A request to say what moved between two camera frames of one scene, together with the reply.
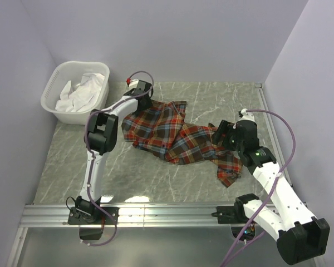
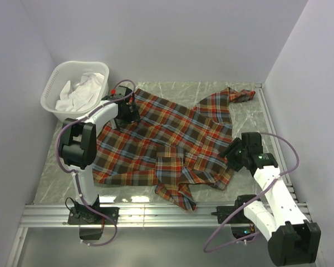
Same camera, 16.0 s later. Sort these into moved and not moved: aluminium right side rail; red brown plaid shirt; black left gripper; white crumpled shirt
Moved: red brown plaid shirt; black left gripper
Not moved: white crumpled shirt; aluminium right side rail
